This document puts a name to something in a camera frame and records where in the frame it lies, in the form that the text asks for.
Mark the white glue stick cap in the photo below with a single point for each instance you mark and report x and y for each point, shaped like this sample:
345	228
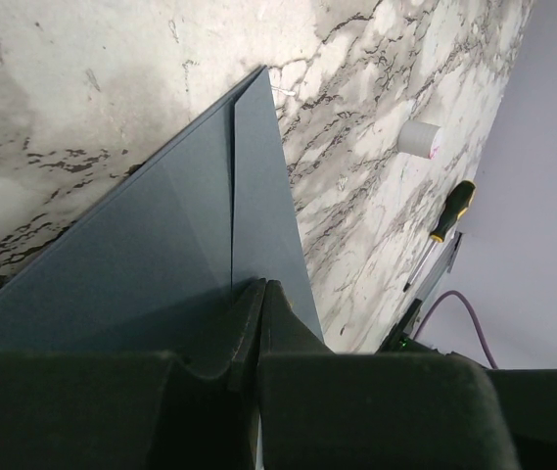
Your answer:
419	139

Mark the yellow black screwdriver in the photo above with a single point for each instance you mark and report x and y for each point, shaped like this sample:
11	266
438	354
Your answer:
455	205

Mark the grey envelope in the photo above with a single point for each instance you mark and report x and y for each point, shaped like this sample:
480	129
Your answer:
174	245

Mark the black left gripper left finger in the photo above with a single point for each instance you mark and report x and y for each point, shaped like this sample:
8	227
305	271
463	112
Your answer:
137	410

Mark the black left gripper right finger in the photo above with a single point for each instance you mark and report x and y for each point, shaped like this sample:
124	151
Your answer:
394	410

